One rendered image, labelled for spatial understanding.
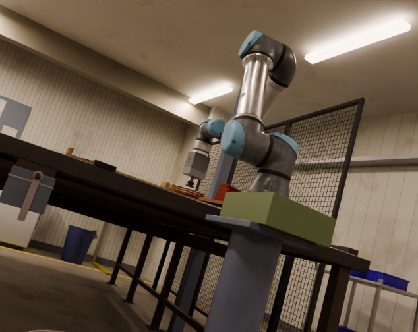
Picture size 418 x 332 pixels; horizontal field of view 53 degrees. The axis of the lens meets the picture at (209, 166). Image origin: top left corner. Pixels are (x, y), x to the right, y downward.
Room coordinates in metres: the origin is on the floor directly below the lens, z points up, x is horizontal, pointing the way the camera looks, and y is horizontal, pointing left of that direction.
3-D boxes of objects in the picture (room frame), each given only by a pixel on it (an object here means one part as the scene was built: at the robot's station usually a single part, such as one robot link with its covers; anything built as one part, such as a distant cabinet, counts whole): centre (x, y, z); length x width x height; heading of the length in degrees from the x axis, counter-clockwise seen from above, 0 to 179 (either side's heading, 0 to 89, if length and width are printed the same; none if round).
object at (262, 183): (1.40, -0.22, 1.01); 0.15 x 0.15 x 0.10
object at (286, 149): (1.40, -0.22, 1.13); 0.13 x 0.12 x 0.14; 107
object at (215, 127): (1.76, 0.01, 1.26); 0.11 x 0.11 x 0.08; 17
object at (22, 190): (1.37, 0.53, 0.77); 0.14 x 0.11 x 0.18; 111
